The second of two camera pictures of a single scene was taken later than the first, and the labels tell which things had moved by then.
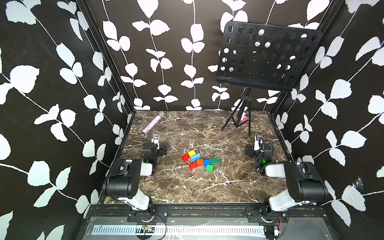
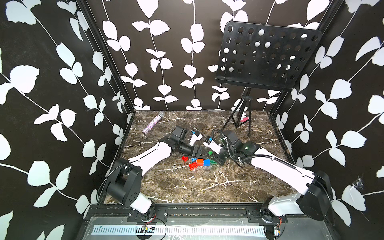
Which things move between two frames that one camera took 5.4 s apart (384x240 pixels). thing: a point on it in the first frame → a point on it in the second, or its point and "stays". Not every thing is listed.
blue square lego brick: [206, 162] stays
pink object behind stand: [244, 119] stays
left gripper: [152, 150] → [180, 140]
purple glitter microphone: [161, 115] stays
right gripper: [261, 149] → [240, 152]
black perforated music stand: [263, 56] stays
